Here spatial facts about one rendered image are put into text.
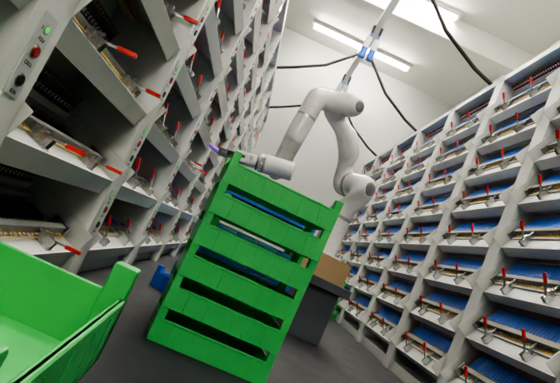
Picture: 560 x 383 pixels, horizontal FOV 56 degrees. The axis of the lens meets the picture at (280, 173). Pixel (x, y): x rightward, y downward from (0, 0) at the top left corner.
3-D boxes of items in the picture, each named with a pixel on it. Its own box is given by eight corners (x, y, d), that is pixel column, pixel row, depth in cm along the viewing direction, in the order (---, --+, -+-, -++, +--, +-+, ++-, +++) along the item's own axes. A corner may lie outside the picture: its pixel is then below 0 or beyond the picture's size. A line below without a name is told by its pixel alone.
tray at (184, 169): (190, 182, 275) (203, 170, 276) (175, 166, 215) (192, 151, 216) (163, 155, 276) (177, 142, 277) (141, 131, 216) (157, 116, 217)
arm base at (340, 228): (338, 264, 256) (354, 230, 260) (342, 261, 238) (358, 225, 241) (303, 247, 259) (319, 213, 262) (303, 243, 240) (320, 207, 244)
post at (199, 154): (157, 261, 278) (291, -13, 301) (155, 261, 269) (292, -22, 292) (123, 245, 278) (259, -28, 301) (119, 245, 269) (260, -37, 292)
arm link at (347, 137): (352, 202, 249) (330, 197, 262) (371, 196, 255) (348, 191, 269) (338, 97, 237) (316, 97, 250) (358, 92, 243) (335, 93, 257)
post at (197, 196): (175, 256, 347) (282, 33, 371) (173, 256, 338) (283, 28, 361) (147, 243, 347) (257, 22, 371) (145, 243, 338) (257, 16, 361)
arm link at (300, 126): (294, 119, 246) (262, 175, 239) (298, 108, 230) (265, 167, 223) (311, 128, 245) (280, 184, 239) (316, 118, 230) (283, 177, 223)
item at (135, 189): (149, 208, 203) (176, 183, 205) (109, 196, 143) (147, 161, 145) (112, 171, 204) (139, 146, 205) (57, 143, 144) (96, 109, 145)
